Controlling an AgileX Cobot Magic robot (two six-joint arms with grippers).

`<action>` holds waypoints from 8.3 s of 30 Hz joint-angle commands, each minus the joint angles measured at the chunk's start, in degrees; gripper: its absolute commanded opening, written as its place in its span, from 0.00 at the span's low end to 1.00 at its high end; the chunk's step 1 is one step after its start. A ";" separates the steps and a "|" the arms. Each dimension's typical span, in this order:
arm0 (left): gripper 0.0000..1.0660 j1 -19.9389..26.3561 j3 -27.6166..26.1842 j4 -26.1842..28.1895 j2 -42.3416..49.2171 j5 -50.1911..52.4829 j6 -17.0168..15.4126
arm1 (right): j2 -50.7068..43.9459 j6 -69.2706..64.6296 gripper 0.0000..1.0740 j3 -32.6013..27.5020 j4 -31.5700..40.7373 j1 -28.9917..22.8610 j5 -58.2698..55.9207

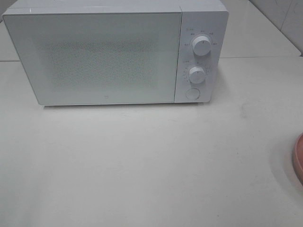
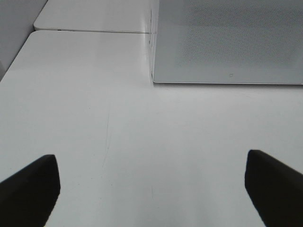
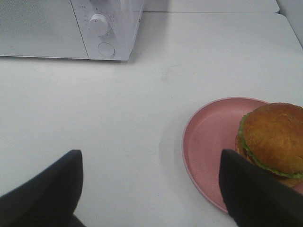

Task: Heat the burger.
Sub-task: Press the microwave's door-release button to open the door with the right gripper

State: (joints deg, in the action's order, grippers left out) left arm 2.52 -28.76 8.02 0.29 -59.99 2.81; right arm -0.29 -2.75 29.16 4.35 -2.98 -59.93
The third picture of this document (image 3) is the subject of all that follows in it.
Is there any burger with lettuce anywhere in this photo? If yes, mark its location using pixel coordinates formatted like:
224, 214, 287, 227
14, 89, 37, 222
235, 103, 303, 187

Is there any white microwave door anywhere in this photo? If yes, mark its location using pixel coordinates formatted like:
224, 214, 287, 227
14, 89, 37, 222
0, 0, 88, 59

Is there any round white door release button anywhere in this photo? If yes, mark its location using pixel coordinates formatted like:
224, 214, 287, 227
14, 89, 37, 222
98, 42, 115, 57

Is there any white lower microwave knob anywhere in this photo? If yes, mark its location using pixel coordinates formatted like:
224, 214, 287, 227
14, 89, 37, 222
88, 14, 111, 36

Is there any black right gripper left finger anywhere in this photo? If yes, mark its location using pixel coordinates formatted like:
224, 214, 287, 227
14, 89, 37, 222
0, 150, 83, 227

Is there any white microwave oven body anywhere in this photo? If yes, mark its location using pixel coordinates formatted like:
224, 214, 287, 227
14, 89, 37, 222
71, 0, 144, 61

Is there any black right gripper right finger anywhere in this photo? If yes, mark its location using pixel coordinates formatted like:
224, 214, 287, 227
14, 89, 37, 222
219, 149, 303, 227

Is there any pink round plate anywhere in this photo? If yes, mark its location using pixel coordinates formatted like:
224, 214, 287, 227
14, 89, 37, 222
183, 97, 303, 211

